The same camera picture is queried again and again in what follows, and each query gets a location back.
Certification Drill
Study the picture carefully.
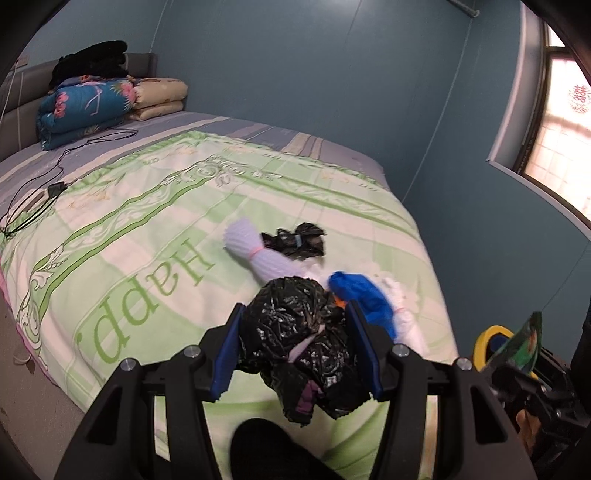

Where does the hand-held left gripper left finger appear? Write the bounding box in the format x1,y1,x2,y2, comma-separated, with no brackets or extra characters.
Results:
53,302,245,480

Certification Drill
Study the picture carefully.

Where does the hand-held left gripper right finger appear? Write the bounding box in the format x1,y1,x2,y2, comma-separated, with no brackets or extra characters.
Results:
346,300,539,480

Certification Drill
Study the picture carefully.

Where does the window with grey frame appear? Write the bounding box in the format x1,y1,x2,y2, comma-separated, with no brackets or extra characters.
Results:
485,0,591,227

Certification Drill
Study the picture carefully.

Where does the green printed blanket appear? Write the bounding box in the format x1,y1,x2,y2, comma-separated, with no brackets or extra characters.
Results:
0,129,458,480

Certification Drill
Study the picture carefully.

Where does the bed with striped sheet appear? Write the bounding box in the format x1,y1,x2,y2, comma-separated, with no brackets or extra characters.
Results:
0,108,458,480

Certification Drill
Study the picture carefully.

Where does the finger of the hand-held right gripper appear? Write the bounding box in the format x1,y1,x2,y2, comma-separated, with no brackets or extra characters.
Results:
489,355,536,388

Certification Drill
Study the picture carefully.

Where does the yellow trash bin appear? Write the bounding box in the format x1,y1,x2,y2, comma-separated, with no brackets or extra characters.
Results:
473,325,539,379

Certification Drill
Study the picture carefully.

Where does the thin white wall cord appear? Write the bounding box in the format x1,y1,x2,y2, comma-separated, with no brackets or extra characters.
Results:
401,14,474,204

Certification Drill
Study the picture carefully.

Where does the green snack packet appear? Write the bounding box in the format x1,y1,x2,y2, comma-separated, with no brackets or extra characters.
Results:
496,311,543,372

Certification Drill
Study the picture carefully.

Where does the grey padded headboard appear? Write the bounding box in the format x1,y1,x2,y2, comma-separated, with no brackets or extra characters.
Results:
0,52,158,162

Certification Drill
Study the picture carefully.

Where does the dark cloth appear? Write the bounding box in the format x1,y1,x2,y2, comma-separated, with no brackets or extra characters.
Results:
230,418,342,480

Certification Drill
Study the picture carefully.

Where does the small black plastic wrapper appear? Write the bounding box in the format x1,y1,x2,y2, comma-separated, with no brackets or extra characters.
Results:
261,222,328,261

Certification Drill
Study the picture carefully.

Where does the white tissue bundle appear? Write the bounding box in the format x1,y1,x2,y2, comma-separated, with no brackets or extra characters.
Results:
369,272,430,356

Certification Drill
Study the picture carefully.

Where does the blue floral quilt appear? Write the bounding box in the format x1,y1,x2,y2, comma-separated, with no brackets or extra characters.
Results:
37,76,139,151

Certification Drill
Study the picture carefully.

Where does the black charger cable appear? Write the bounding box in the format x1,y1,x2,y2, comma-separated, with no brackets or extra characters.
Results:
0,128,139,236

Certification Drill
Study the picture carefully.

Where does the blue plastic bag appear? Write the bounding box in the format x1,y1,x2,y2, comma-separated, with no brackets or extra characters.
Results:
328,271,398,342

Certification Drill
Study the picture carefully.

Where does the black plastic bag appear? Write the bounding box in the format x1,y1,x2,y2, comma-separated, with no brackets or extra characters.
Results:
235,276,372,425

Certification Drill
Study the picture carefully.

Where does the beige folded quilt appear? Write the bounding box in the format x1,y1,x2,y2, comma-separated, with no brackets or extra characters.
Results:
127,76,189,123

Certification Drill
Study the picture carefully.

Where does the black clothing pile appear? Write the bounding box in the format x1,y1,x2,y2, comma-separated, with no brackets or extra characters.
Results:
48,41,129,88

